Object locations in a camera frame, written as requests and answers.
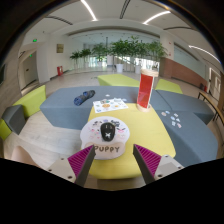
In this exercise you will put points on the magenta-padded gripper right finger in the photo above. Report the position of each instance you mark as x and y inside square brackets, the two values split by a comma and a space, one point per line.
[166, 165]

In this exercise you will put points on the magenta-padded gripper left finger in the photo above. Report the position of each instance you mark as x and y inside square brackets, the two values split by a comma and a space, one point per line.
[63, 168]

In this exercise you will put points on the black computer mouse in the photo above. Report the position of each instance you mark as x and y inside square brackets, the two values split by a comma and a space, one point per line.
[107, 131]

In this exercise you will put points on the round white cartoon mouse pad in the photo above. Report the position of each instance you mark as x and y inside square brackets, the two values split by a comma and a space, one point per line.
[91, 133]

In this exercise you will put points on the grey sofa block with stickers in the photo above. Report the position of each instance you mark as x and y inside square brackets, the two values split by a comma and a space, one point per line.
[195, 143]

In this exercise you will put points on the group of small stickers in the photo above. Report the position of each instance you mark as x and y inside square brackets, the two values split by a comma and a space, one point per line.
[173, 120]

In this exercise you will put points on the long grey sofa block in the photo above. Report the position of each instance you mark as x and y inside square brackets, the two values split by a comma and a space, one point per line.
[61, 105]

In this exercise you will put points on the dark grey ottoman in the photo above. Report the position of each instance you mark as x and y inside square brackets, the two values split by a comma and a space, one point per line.
[14, 118]

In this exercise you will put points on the dark blue folded umbrella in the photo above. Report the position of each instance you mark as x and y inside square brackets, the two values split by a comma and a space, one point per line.
[83, 97]

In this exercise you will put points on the lime green sofa block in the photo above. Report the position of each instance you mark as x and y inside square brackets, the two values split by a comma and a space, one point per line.
[30, 101]

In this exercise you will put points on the white sticker sheet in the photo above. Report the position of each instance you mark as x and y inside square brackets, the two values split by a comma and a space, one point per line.
[110, 106]

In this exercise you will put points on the red cylinder with wooden ends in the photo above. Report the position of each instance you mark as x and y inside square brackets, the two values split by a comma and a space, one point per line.
[145, 90]

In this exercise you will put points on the lime green ottoman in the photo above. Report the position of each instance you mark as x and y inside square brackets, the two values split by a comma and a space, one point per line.
[169, 86]
[116, 80]

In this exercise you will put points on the red fire extinguisher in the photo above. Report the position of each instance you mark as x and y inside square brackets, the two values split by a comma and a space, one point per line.
[59, 71]

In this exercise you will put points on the row of green potted plants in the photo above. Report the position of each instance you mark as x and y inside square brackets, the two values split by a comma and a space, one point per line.
[123, 48]

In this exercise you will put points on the green exit sign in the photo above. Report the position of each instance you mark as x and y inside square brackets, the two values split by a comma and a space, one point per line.
[34, 40]

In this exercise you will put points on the ceiling light strips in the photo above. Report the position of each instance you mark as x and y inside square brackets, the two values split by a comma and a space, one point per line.
[89, 10]

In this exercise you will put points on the brown wall plaque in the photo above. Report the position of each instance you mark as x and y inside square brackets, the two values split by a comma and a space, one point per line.
[60, 48]

